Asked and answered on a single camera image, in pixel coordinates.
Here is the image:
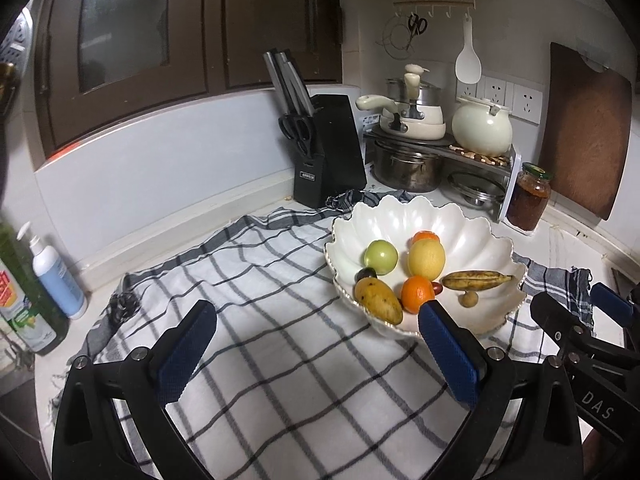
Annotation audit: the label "small brown longan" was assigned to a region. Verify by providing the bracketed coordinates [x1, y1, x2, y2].
[459, 290, 480, 308]

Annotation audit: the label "overripe yellow-brown banana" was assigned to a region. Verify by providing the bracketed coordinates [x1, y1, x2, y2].
[440, 270, 514, 292]

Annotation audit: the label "large orange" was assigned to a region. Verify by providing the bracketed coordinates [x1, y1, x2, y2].
[400, 275, 435, 314]

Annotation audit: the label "yellow lemon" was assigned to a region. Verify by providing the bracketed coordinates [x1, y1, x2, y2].
[408, 240, 446, 281]

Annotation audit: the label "yellow-brown mango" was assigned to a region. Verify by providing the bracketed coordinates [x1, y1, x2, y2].
[354, 278, 404, 325]

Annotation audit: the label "small orange mandarin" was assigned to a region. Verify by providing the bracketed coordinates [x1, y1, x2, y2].
[411, 231, 440, 244]

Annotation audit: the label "dark purple plum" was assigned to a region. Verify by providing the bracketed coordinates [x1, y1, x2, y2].
[355, 266, 378, 282]

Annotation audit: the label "green apple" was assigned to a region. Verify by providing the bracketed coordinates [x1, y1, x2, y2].
[362, 240, 399, 275]

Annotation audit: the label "checkered white-grey kitchen towel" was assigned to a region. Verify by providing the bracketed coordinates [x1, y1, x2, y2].
[46, 188, 599, 480]

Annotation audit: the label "white scalloped ceramic bowl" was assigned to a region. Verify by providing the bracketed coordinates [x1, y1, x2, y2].
[324, 195, 526, 339]

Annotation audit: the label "green dish soap bottle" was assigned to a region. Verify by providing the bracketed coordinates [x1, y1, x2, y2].
[1, 220, 70, 356]

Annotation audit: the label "glass jar of sauce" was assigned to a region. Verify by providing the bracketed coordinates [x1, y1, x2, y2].
[506, 162, 551, 232]

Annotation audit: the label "blue pump soap bottle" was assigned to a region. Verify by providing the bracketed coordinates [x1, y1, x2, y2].
[16, 222, 88, 320]

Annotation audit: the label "steel pot lid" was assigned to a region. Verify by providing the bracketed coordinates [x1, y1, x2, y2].
[447, 171, 506, 209]

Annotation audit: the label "metal corner shelf rack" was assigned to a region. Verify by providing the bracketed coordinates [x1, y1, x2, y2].
[364, 127, 522, 223]

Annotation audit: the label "brown wooden cutting board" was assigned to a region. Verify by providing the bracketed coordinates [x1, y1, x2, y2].
[539, 42, 632, 220]

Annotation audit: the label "large stainless steel pot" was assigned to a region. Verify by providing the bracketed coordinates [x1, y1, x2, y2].
[372, 141, 444, 193]

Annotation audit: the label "cream ceramic casserole pot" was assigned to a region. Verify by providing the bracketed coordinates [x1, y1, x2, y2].
[451, 96, 513, 157]

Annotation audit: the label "black knife block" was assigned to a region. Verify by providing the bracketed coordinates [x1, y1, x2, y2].
[294, 94, 367, 208]

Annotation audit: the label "steel pot with lid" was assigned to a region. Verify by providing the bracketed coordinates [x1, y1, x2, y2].
[386, 64, 440, 106]

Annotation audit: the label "white rice spoon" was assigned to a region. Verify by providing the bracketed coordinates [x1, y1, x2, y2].
[454, 14, 482, 84]

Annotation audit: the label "hanging small scissors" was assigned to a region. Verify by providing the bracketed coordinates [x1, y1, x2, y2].
[406, 12, 428, 49]

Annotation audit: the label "dark wooden cabinet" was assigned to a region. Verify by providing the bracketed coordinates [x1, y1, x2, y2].
[35, 0, 342, 155]

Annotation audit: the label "white wall power outlets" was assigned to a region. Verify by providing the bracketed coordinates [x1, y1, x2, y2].
[457, 76, 544, 126]

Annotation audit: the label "cream saucepan with handle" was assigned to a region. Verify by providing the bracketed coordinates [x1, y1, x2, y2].
[356, 94, 446, 141]

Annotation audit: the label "black-handled scissors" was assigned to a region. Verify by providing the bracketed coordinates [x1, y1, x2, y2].
[279, 114, 316, 159]

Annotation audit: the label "steel knife handles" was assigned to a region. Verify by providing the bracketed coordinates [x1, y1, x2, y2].
[262, 49, 314, 116]

